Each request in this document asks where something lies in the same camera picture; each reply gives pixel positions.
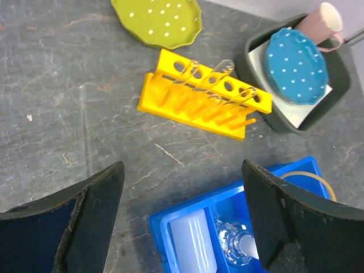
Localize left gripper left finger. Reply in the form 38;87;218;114
1;161;125;272

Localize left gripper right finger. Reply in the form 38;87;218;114
242;160;363;272

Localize glass flask white stopper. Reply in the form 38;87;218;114
216;220;259;267

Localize yellow rubber tube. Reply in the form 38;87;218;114
280;171;337;202

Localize wash bottle red cap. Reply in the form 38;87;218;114
170;209;217;272

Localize clear test tube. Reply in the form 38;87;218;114
200;94;223;115
196;59;236;93
223;86;257;109

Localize dark green tray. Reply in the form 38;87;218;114
234;14;351;135

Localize clear glass tube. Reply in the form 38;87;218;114
170;60;200;90

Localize blue plastic organizer tray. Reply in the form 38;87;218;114
149;156;332;272

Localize white square plate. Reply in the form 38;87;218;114
248;38;332;128

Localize yellow test tube rack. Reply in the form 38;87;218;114
137;49;272;141

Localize blue dotted plate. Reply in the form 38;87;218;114
263;28;329;105

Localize pink mug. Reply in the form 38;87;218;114
295;2;344;52

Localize green dotted plate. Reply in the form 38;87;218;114
111;0;202;50

